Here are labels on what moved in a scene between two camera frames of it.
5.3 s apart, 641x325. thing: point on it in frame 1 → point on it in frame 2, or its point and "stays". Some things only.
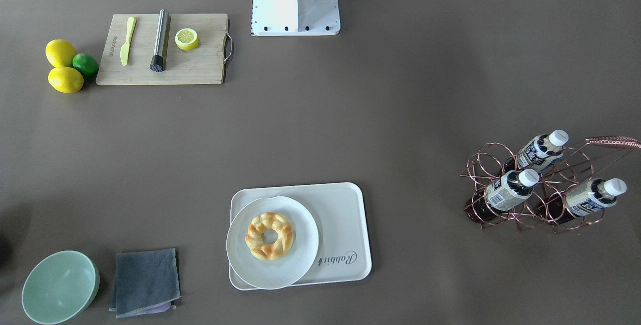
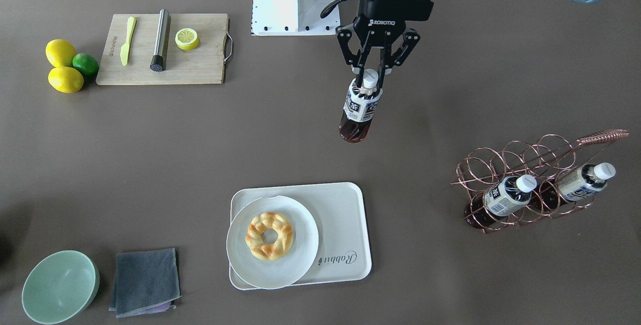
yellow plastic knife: (124, 49) stays
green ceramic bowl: (59, 286) stays
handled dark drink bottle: (541, 151) → (370, 78)
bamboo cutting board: (204, 64) stays
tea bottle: (595, 196) → (584, 181)
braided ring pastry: (261, 249) stays
